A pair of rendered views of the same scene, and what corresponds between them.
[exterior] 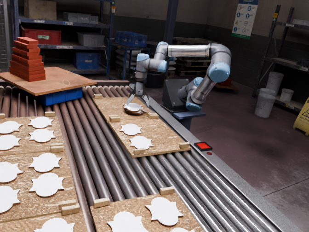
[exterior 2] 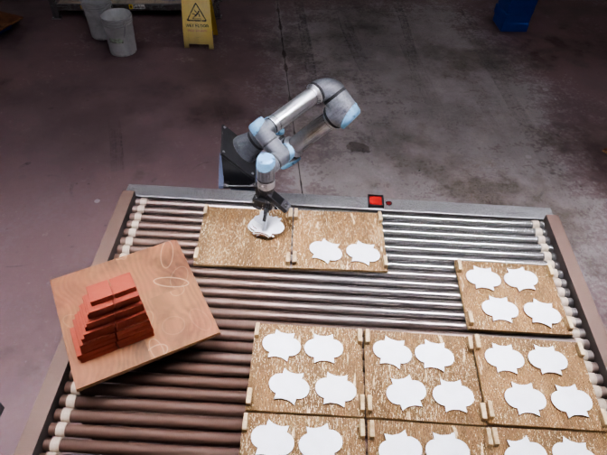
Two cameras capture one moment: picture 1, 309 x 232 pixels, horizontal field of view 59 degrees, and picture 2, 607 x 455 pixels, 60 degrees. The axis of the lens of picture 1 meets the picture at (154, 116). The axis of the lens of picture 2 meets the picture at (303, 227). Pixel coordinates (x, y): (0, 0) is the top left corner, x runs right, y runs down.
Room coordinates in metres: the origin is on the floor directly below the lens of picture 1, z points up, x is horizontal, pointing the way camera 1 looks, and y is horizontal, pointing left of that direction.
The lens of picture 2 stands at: (0.85, 1.53, 2.68)
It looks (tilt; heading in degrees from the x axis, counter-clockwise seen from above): 46 degrees down; 297
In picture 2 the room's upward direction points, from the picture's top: 3 degrees clockwise
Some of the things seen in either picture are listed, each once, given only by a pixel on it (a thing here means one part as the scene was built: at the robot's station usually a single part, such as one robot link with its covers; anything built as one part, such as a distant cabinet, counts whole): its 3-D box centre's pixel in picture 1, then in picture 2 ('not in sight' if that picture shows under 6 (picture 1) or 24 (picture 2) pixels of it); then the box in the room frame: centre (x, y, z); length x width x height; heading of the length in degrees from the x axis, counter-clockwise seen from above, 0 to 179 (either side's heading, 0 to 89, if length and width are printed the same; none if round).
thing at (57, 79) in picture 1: (47, 78); (132, 306); (1.90, 0.81, 1.03); 0.50 x 0.50 x 0.02; 57
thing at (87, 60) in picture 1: (86, 59); not in sight; (5.87, 1.64, 0.32); 0.50 x 0.41 x 0.37; 121
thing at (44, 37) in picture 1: (41, 35); not in sight; (5.35, 2.38, 0.78); 0.66 x 0.45 x 0.28; 124
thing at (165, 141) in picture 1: (147, 134); (338, 239); (1.43, 0.03, 0.93); 0.41 x 0.35 x 0.02; 28
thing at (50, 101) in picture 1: (52, 89); not in sight; (1.86, 0.76, 0.97); 0.31 x 0.31 x 0.10; 57
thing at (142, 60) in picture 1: (142, 62); (266, 167); (1.75, 0.12, 1.28); 0.09 x 0.08 x 0.11; 82
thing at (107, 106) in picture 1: (123, 107); (246, 236); (1.79, 0.23, 0.93); 0.41 x 0.35 x 0.02; 28
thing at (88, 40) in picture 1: (90, 39); not in sight; (5.87, 1.56, 0.76); 0.50 x 0.36 x 0.24; 130
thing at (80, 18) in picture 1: (80, 18); not in sight; (5.74, 1.74, 1.16); 0.60 x 0.40 x 0.15; 127
